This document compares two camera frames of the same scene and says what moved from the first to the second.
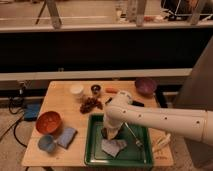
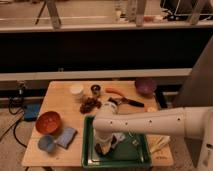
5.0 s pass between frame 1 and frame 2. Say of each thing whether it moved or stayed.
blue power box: stayed
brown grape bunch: stayed
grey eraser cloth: moved
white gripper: moved
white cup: stayed
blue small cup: stayed
